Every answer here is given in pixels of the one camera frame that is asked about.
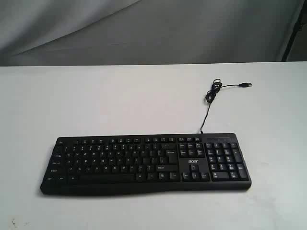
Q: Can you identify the black Acer keyboard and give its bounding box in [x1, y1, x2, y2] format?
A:
[40, 133, 252, 196]

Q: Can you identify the grey backdrop cloth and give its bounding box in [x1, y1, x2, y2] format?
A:
[0, 0, 304, 66]

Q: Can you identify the black tripod stand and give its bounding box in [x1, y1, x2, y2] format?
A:
[281, 0, 307, 62]

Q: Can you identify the black USB cable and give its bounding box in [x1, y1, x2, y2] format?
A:
[199, 79, 253, 135]

